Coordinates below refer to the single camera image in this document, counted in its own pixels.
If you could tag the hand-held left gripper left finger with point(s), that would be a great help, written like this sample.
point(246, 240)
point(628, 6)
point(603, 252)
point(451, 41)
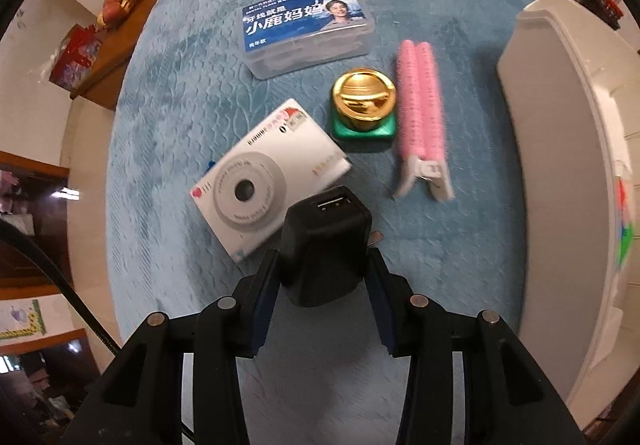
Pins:
point(262, 305)

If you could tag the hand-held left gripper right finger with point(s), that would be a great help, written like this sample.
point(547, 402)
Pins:
point(382, 305)

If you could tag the black charger plug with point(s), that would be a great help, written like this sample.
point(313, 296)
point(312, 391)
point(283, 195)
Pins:
point(325, 245)

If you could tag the white compact camera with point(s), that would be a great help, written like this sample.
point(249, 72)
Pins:
point(240, 190)

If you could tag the green jar with gold lid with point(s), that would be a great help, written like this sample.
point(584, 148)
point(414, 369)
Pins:
point(365, 110)

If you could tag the white plastic tray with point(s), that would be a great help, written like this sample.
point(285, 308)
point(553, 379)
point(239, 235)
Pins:
point(555, 200)

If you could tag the pink hair roller clip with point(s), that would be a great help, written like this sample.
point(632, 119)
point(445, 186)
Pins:
point(420, 100)

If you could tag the colourful puzzle cube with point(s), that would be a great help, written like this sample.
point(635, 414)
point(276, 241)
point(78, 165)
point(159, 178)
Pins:
point(622, 225)

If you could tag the clear box with blue label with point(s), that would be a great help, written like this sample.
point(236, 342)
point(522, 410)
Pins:
point(305, 25)

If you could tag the blue fleece blanket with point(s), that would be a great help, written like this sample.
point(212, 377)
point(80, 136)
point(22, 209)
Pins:
point(200, 75)

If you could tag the small wooden side cabinet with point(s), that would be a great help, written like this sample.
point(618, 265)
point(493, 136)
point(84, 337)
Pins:
point(125, 55)

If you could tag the red gift box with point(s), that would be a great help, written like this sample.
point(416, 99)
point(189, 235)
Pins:
point(75, 57)

